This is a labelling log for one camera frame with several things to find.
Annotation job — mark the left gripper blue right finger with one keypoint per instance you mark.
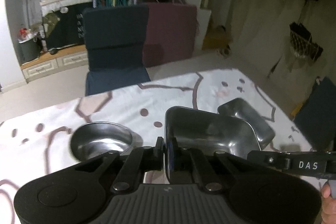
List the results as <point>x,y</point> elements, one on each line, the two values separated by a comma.
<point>190,166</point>

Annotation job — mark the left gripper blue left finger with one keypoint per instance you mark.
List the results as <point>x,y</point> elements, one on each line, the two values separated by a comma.
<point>139,161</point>

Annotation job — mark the rectangular steel container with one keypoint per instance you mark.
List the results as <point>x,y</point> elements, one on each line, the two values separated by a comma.
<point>240,108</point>
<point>209,132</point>

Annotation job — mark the round stainless steel bowl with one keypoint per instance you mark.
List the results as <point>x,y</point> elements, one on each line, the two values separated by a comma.
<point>96,138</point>

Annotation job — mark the person right hand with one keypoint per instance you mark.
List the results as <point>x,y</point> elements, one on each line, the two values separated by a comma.
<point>328,212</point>

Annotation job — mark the cartoon bear tablecloth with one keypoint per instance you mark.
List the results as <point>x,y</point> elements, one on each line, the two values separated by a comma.
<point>37,143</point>

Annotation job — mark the dark blue chair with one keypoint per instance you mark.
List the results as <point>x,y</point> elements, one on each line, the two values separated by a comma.
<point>114,39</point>

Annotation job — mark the maroon chair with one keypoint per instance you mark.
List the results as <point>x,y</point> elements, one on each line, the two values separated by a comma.
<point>170,35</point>

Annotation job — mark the wooden low drawer unit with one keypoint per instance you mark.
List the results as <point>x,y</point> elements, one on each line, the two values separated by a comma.
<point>47,64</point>

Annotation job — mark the small black bowl on unit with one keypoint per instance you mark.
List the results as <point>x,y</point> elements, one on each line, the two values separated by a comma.
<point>53,51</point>

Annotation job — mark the black have a nice day cabinet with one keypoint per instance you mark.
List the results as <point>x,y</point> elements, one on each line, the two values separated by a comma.
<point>64,29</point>

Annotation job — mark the grey trash bin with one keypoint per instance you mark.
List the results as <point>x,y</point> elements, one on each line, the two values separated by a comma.
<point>30,49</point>

